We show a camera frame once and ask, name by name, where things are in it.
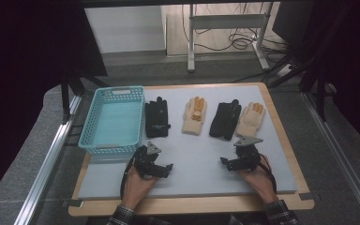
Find aluminium rail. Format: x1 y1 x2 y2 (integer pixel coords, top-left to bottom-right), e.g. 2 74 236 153
302 92 360 218
13 95 83 225

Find black glove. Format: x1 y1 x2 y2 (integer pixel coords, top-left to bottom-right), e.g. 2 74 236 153
208 98 243 141
144 96 172 139

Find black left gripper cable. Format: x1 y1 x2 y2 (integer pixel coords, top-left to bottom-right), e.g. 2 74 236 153
119 152 143 200

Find black floor cables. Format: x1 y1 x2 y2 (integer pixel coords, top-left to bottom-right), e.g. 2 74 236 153
181 3 290 54

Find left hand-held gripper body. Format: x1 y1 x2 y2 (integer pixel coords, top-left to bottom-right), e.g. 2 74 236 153
132 141 167 180

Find white panel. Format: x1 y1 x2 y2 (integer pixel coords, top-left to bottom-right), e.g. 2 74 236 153
83 6 167 54

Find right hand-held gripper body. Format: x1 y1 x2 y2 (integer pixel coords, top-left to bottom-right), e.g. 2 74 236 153
233 136 264 173

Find teal plastic basket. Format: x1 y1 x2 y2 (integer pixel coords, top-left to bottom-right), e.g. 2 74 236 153
77 85 146 157

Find white power strip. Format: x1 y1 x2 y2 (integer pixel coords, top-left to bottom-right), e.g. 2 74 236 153
276 63 293 78

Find grey tape piece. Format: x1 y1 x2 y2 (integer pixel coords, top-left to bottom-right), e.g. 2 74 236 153
298 191 322 202
62 200 84 208

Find person's left hand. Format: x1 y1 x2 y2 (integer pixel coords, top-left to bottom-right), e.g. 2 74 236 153
121 165 158 210

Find black tripod stand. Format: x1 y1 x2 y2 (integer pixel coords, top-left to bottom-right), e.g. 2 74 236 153
60 70 109 124
267 6 353 123

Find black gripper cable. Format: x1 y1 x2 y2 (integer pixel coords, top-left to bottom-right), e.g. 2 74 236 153
259 153 278 194
119 152 143 200

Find white metal stand frame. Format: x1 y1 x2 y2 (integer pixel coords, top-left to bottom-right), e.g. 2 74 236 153
187 3 272 73

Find cream glove with orange fingertips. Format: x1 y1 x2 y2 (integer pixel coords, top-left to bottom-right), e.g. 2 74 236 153
235 101 266 139
181 96 208 136

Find grey foam mat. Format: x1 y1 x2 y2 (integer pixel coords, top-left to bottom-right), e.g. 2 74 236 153
77 84 298 200

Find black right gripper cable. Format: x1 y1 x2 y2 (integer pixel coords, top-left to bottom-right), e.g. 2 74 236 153
259 153 278 194

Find person's right hand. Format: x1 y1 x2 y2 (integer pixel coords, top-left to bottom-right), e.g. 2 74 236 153
237 154 279 204

